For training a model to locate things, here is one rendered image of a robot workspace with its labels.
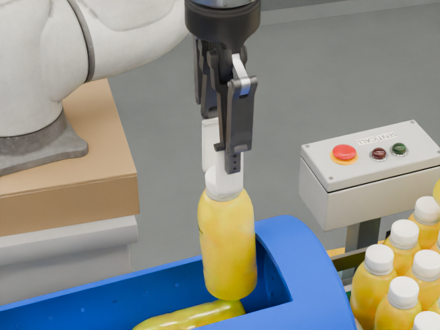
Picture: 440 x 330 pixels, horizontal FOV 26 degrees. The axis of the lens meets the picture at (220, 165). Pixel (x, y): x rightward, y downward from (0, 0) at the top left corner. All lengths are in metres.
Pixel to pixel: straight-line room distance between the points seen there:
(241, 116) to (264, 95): 2.61
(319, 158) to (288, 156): 1.81
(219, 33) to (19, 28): 0.52
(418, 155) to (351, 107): 2.05
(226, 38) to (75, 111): 0.73
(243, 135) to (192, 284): 0.36
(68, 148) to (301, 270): 0.54
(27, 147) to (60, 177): 0.07
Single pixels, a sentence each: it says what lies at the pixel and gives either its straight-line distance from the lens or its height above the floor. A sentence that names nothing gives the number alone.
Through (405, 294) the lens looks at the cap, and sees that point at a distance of 1.29.
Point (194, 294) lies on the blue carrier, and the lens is 1.29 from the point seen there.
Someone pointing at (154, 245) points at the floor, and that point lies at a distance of 2.93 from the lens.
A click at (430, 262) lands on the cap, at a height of 1.08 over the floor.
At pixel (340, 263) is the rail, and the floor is 0.97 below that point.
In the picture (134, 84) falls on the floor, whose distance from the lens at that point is 3.64.
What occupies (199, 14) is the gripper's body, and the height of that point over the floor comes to 1.54.
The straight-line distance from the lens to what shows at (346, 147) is 1.47.
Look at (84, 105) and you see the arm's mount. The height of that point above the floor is 1.07.
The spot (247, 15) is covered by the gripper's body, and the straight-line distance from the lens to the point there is 0.92.
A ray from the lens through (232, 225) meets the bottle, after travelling 1.08.
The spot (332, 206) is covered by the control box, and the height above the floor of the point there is 1.05.
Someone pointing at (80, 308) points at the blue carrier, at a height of 1.09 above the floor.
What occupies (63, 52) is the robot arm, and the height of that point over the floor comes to 1.25.
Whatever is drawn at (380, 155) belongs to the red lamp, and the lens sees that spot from 1.46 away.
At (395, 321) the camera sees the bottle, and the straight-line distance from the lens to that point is 1.31.
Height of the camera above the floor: 1.99
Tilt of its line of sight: 38 degrees down
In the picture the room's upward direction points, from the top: straight up
